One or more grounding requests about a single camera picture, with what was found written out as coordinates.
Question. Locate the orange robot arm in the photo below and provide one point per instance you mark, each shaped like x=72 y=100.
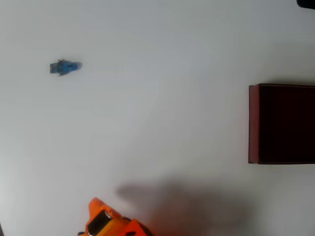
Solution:
x=115 y=225

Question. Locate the small blue toy figure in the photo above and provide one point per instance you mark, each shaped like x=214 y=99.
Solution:
x=66 y=67

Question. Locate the dark red open box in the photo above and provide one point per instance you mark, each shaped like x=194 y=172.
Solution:
x=285 y=125

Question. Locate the black object at corner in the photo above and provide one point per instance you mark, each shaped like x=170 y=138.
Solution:
x=306 y=3

